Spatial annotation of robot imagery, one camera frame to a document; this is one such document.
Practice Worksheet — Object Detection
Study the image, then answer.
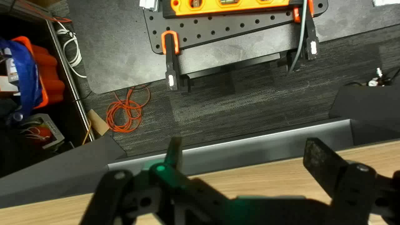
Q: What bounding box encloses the orange padded bag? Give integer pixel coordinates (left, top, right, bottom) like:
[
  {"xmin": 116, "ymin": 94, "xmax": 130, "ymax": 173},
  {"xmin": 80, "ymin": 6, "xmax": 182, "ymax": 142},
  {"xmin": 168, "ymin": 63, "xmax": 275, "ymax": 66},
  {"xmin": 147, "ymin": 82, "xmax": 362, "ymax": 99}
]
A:
[{"xmin": 11, "ymin": 36, "xmax": 66, "ymax": 111}]

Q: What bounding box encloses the small box with red contents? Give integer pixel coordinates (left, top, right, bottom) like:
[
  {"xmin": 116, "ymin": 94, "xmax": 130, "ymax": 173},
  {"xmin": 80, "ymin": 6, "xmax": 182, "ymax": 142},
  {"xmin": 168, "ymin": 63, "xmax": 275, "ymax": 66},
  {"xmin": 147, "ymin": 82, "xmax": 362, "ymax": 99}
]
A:
[{"xmin": 17, "ymin": 113, "xmax": 66, "ymax": 152}]

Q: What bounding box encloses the orange spirit level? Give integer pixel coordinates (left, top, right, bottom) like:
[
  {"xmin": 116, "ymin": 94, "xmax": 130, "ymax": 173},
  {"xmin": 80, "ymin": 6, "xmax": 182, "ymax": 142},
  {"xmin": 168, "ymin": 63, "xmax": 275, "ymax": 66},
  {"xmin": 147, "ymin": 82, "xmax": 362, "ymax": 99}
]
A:
[{"xmin": 167, "ymin": 0, "xmax": 292, "ymax": 18}]

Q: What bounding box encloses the white paper sheet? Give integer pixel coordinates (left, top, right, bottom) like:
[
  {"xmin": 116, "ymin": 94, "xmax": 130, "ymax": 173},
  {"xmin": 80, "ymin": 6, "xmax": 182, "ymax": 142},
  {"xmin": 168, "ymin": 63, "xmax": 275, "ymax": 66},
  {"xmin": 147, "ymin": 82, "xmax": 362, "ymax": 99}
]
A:
[
  {"xmin": 371, "ymin": 0, "xmax": 400, "ymax": 8},
  {"xmin": 137, "ymin": 0, "xmax": 160, "ymax": 13}
]

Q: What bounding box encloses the blue fabric strap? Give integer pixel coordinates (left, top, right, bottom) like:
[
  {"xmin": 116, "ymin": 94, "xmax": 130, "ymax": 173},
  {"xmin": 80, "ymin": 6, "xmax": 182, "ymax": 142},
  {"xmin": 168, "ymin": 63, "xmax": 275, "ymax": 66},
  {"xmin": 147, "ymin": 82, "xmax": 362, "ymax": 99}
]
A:
[{"xmin": 0, "ymin": 38, "xmax": 42, "ymax": 122}]

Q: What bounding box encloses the orange and black clamp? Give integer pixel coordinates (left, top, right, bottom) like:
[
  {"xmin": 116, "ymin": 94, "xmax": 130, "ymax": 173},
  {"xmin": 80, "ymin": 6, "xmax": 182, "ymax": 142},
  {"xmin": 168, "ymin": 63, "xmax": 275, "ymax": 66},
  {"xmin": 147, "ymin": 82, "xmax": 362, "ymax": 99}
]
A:
[
  {"xmin": 160, "ymin": 29, "xmax": 183, "ymax": 93},
  {"xmin": 291, "ymin": 0, "xmax": 321, "ymax": 63}
]

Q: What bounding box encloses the grey table side panel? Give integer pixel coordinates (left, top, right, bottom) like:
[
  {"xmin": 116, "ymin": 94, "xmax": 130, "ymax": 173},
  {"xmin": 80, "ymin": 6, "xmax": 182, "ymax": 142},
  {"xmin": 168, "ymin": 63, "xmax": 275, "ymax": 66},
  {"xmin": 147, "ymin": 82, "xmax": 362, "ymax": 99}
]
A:
[{"xmin": 106, "ymin": 118, "xmax": 355, "ymax": 178}]

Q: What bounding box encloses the cardboard piece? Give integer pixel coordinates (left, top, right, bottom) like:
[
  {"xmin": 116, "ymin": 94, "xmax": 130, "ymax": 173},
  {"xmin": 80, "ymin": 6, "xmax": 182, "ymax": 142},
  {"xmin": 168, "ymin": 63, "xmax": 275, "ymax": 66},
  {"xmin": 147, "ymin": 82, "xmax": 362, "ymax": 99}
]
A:
[{"xmin": 82, "ymin": 108, "xmax": 111, "ymax": 146}]

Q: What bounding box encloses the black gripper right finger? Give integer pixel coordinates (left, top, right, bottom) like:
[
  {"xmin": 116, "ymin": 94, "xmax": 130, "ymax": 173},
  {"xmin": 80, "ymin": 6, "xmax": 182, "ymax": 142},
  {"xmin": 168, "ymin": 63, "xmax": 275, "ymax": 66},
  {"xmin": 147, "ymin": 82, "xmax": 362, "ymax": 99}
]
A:
[{"xmin": 302, "ymin": 138, "xmax": 400, "ymax": 225}]

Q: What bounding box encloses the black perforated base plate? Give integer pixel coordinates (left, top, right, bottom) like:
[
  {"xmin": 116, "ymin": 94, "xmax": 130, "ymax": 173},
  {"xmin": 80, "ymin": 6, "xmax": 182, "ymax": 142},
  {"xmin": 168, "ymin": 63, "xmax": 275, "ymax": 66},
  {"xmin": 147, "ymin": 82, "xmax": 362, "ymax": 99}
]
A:
[{"xmin": 142, "ymin": 0, "xmax": 330, "ymax": 56}]

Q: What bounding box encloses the black cloth table cover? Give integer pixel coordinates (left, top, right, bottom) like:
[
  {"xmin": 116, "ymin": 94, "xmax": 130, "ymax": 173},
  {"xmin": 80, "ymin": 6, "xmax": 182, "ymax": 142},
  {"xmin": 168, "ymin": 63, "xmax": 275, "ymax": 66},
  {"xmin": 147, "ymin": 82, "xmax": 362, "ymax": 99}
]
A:
[{"xmin": 328, "ymin": 81, "xmax": 400, "ymax": 148}]

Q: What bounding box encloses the silver metal rail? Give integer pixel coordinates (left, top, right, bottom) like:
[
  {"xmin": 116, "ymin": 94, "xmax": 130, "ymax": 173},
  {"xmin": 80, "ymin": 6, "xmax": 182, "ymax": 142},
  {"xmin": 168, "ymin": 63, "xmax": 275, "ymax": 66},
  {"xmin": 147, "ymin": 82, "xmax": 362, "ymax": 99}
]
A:
[{"xmin": 42, "ymin": 18, "xmax": 96, "ymax": 144}]

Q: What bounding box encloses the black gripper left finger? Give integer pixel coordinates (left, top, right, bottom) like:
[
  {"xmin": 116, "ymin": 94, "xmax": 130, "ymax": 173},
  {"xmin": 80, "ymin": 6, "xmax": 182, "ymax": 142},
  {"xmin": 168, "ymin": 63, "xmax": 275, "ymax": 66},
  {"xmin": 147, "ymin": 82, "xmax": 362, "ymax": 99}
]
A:
[{"xmin": 80, "ymin": 137, "xmax": 263, "ymax": 225}]

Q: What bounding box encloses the orange floor cable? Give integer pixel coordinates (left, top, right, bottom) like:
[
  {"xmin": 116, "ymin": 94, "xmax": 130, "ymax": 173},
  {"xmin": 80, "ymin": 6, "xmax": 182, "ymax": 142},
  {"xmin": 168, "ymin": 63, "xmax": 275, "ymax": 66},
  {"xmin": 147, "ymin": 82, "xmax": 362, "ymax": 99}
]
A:
[{"xmin": 105, "ymin": 86, "xmax": 152, "ymax": 136}]

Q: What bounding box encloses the white floor cable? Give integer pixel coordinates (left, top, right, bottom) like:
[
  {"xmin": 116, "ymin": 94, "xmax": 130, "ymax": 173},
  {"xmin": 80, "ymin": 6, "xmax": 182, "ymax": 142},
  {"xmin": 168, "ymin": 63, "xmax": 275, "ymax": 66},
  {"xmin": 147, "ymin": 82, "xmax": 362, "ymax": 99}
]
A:
[{"xmin": 53, "ymin": 21, "xmax": 87, "ymax": 81}]

